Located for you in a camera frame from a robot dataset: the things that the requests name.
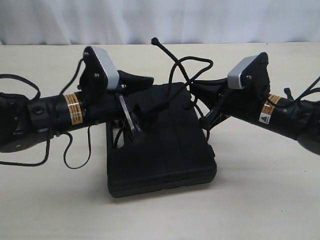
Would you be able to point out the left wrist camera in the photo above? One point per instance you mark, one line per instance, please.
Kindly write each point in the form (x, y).
(100, 73)

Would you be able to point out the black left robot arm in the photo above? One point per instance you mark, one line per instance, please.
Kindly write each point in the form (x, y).
(25, 122)

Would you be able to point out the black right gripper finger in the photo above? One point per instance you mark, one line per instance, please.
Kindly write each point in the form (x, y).
(208, 89)

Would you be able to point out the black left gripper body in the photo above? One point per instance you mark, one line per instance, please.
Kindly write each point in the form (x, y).
(109, 107)

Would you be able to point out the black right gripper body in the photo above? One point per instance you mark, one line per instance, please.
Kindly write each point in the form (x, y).
(245, 105)

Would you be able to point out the white backdrop curtain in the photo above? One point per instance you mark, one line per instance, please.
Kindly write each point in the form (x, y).
(123, 22)

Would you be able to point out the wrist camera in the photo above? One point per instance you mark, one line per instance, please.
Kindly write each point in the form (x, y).
(100, 73)
(251, 73)

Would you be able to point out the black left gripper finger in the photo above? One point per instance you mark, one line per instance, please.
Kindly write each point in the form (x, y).
(130, 83)
(145, 106)

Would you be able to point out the black plastic tool case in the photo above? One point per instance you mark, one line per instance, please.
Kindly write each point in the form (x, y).
(174, 153)

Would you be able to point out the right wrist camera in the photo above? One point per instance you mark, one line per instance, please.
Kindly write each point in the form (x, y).
(251, 73)

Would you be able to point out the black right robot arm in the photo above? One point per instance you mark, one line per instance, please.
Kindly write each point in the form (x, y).
(297, 119)

